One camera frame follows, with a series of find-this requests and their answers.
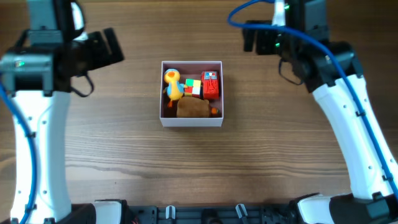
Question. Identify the brown plush toy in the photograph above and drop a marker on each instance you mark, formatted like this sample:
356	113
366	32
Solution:
191	107

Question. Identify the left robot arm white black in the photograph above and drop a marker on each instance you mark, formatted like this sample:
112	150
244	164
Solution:
36	85

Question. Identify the red toy fire truck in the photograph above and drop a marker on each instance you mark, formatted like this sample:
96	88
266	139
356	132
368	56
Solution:
210	85

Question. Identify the multicoloured puzzle cube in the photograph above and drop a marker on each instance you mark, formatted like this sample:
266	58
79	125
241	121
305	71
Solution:
192	88

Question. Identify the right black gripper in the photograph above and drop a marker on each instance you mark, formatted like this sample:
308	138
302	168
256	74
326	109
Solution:
260	36

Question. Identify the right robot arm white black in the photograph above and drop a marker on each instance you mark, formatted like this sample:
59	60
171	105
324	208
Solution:
299	34

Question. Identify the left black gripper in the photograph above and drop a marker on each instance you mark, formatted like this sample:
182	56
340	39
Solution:
101	56

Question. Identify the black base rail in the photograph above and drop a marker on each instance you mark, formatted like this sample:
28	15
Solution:
217	214

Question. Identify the yellow duck toy blue hat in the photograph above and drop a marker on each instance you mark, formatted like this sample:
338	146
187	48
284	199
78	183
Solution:
175	90

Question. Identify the white box with pink interior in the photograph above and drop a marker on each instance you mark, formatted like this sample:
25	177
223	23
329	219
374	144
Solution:
190	69

